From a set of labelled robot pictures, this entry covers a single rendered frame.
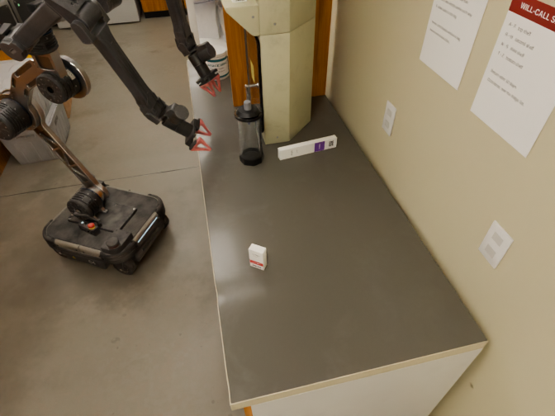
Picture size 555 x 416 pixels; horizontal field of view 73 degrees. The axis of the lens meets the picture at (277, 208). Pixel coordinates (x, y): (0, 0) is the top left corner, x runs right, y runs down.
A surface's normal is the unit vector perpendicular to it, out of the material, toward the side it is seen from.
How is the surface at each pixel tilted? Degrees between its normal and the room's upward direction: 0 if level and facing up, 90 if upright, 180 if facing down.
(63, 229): 0
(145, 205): 0
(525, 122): 90
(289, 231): 0
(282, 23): 90
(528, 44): 90
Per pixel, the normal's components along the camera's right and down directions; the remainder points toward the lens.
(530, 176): -0.98, 0.17
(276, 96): 0.22, 0.68
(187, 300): -0.02, -0.71
